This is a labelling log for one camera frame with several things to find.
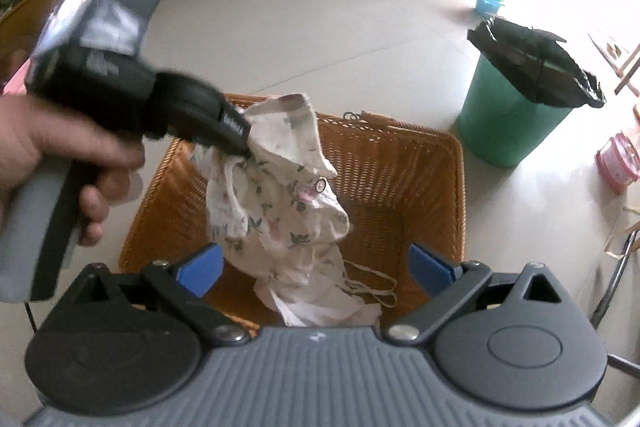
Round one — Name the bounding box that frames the green trash bin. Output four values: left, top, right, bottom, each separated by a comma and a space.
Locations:
456, 52, 576, 168

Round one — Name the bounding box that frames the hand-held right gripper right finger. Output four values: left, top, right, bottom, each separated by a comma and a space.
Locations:
382, 244, 568, 349

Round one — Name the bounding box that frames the black trash bag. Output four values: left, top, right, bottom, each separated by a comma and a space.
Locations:
467, 18, 607, 110

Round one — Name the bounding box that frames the brown wicker basket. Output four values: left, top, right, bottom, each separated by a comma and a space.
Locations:
117, 93, 467, 344

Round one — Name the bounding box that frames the pink lidded container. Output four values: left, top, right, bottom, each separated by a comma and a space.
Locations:
595, 133, 640, 195

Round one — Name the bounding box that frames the wooden stool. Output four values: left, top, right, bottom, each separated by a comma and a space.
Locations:
590, 32, 640, 98

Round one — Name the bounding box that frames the pale garment with straps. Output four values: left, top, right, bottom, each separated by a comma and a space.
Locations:
252, 244, 399, 329

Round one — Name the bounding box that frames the person's left hand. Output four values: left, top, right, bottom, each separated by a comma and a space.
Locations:
0, 94, 146, 248

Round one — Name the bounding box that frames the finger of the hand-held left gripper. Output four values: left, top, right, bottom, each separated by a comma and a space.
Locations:
215, 99, 254, 156

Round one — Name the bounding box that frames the floral baby shirt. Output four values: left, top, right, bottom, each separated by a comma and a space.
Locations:
197, 93, 351, 273

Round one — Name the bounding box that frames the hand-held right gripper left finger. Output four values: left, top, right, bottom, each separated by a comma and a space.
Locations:
75, 243, 251, 349

